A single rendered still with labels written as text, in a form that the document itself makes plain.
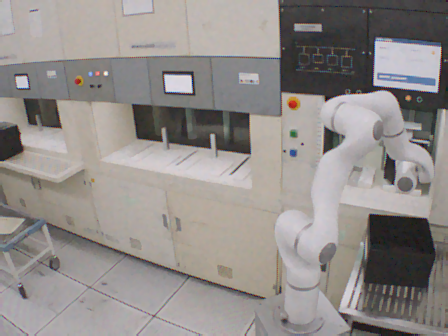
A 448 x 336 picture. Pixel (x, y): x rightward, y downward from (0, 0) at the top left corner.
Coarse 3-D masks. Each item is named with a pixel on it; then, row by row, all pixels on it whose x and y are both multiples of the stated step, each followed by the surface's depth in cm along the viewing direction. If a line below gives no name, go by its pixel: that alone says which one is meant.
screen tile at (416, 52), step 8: (416, 48) 139; (424, 48) 137; (416, 56) 140; (424, 56) 138; (432, 56) 136; (408, 64) 143; (416, 64) 141; (424, 64) 140; (432, 64) 138; (416, 72) 142; (424, 72) 141; (432, 72) 139
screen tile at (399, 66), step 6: (378, 48) 147; (384, 48) 145; (390, 48) 144; (396, 48) 143; (378, 54) 148; (384, 54) 146; (390, 54) 145; (396, 54) 144; (402, 54) 142; (378, 60) 149; (384, 60) 147; (402, 60) 143; (378, 66) 150; (384, 66) 148; (390, 66) 147; (396, 66) 146; (402, 66) 144
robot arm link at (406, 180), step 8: (400, 168) 136; (408, 168) 133; (416, 168) 132; (400, 176) 131; (408, 176) 129; (416, 176) 131; (400, 184) 132; (408, 184) 130; (416, 184) 130; (408, 192) 132
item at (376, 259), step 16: (368, 224) 156; (384, 224) 161; (400, 224) 158; (416, 224) 155; (368, 240) 146; (384, 240) 164; (400, 240) 161; (416, 240) 159; (432, 240) 138; (368, 256) 140; (384, 256) 137; (400, 256) 135; (416, 256) 133; (432, 256) 130; (368, 272) 142; (384, 272) 140; (400, 272) 138; (416, 272) 135
